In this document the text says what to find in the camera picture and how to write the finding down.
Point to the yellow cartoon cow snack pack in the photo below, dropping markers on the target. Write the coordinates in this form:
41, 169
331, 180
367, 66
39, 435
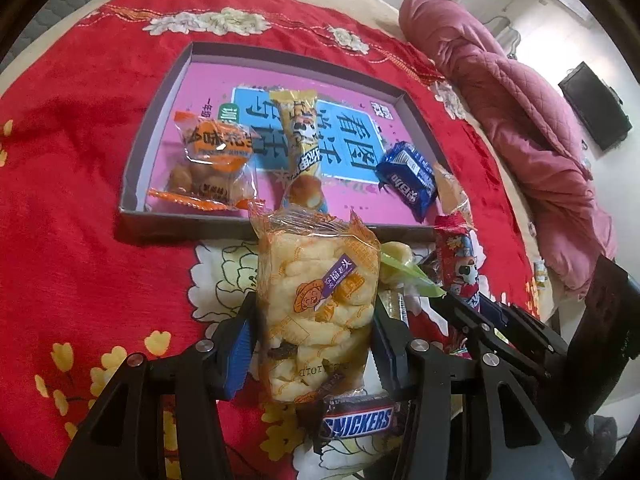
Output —
298, 116

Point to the blue Oreo cookie pack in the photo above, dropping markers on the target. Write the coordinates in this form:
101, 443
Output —
410, 175

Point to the black wall television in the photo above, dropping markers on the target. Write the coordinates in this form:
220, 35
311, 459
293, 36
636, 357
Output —
597, 105

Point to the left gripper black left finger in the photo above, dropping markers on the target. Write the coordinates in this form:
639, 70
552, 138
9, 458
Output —
123, 434

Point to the tan biscuit wrapper pack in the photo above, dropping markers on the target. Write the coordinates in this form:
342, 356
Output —
452, 196

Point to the yellow puffed rice snack bag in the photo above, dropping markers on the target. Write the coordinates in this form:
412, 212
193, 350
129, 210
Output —
317, 278

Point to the orange twisted dough snack bag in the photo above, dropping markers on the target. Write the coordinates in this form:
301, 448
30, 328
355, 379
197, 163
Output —
216, 171

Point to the green clear pastry pack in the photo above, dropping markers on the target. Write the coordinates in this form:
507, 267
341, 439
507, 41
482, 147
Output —
398, 271

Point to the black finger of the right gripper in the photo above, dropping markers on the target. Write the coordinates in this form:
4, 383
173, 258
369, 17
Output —
479, 329
530, 336

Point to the pink and blue book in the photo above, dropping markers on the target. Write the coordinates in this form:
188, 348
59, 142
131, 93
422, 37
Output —
357, 122

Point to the red floral blanket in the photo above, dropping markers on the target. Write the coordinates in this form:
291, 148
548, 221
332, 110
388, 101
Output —
53, 368

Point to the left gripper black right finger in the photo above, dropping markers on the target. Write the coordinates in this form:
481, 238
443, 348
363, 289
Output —
467, 418

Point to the pink quilted comforter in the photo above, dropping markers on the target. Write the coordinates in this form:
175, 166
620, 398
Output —
530, 126

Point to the red cartoon dog candy pack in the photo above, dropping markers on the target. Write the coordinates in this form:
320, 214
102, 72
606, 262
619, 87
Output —
457, 264

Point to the Snickers chocolate bar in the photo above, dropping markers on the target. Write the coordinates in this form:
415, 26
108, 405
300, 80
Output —
340, 419

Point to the grey cardboard tray box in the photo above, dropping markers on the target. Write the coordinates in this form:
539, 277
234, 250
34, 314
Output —
147, 216

